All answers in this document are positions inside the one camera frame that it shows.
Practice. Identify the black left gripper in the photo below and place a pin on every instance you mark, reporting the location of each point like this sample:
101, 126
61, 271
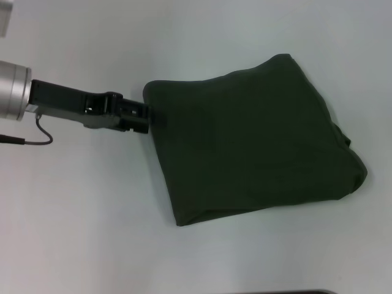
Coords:
70, 105

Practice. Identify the dark green FREE t-shirt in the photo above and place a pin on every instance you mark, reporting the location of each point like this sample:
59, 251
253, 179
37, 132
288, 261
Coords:
251, 141

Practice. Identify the dark flat strip grey rim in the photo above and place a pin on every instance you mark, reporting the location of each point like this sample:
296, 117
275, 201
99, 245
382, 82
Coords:
306, 291

